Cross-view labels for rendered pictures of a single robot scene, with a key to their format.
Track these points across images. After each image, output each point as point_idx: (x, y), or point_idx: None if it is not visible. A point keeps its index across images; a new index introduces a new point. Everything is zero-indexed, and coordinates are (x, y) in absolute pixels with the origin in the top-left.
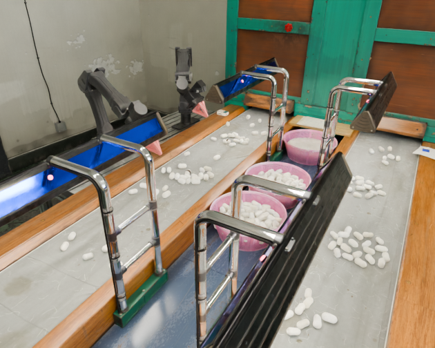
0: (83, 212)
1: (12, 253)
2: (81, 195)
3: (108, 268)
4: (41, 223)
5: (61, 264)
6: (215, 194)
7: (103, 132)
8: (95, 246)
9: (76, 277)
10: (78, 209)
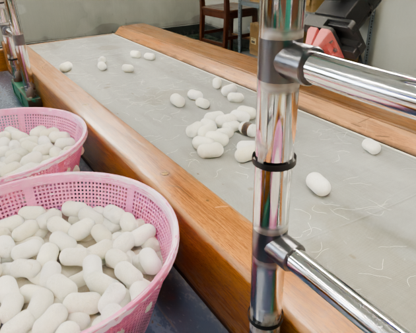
0: (192, 60)
1: (150, 39)
2: (228, 54)
3: (72, 69)
4: (185, 43)
5: (111, 56)
6: (104, 126)
7: None
8: (119, 66)
9: (82, 60)
10: (195, 53)
